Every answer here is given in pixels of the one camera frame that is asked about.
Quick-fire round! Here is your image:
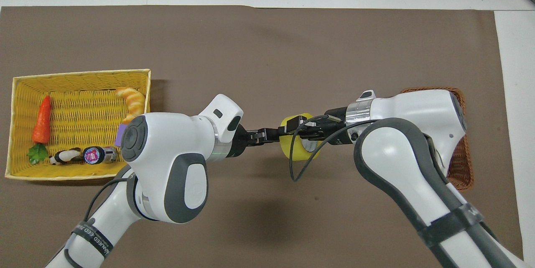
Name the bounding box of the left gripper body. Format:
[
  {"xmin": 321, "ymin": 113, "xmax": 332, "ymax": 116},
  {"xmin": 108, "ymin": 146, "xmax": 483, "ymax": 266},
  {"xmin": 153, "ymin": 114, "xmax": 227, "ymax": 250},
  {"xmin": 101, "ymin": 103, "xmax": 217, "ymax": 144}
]
[{"xmin": 227, "ymin": 125, "xmax": 252, "ymax": 159}]

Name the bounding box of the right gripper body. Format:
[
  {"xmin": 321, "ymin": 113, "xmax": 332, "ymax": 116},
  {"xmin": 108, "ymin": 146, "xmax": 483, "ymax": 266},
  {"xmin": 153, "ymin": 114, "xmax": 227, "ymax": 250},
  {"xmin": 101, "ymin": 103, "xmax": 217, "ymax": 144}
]
[{"xmin": 324, "ymin": 107, "xmax": 357, "ymax": 145}]

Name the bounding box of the yellow tape roll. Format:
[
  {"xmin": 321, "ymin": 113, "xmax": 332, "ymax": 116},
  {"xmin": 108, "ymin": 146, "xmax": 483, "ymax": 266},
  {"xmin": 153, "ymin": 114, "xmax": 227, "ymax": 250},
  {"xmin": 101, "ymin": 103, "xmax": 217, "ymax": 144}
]
[{"xmin": 279, "ymin": 112, "xmax": 325, "ymax": 162}]

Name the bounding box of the brown woven basket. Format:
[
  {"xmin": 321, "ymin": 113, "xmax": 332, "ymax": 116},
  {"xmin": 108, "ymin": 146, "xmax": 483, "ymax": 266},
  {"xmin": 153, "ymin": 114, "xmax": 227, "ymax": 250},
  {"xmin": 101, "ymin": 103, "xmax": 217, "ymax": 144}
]
[{"xmin": 400, "ymin": 87, "xmax": 475, "ymax": 191}]

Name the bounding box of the yellow woven basket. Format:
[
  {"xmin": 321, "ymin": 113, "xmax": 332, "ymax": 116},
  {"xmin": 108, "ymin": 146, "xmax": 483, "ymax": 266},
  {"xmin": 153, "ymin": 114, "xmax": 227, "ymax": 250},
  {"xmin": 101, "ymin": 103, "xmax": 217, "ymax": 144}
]
[{"xmin": 5, "ymin": 69, "xmax": 152, "ymax": 181}]

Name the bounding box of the toy croissant bread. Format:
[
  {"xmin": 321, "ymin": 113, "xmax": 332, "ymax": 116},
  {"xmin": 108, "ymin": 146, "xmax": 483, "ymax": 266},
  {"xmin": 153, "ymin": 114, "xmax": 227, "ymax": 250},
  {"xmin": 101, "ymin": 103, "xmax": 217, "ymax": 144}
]
[{"xmin": 115, "ymin": 87, "xmax": 146, "ymax": 125}]

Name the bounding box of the purple block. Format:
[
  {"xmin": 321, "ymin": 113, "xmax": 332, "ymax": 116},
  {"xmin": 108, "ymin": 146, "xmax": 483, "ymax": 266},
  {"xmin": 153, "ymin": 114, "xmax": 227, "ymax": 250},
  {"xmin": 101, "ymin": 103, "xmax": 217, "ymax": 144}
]
[{"xmin": 116, "ymin": 124, "xmax": 128, "ymax": 148}]

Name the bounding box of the small dark bottle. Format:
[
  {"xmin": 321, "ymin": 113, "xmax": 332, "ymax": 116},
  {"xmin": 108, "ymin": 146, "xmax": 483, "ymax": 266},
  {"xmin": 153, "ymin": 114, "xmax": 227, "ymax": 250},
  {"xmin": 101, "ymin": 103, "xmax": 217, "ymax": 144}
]
[{"xmin": 82, "ymin": 145, "xmax": 119, "ymax": 164}]

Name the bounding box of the black and white toy animal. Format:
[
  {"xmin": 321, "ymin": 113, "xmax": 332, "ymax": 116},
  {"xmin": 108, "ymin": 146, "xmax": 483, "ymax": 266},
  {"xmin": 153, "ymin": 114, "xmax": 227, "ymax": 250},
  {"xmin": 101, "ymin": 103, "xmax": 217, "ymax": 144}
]
[{"xmin": 49, "ymin": 147, "xmax": 84, "ymax": 166}]

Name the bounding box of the orange toy carrot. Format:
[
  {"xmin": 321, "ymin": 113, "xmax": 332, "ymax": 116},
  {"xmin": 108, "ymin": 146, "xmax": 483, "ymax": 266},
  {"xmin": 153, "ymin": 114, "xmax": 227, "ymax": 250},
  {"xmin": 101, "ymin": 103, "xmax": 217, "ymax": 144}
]
[{"xmin": 27, "ymin": 95, "xmax": 52, "ymax": 165}]

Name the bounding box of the black cable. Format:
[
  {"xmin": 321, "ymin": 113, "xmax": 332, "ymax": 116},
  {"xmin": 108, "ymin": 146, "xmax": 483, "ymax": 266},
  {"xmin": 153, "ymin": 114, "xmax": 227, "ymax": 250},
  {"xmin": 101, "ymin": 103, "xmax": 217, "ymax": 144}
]
[
  {"xmin": 63, "ymin": 167, "xmax": 133, "ymax": 268},
  {"xmin": 289, "ymin": 114, "xmax": 379, "ymax": 183}
]

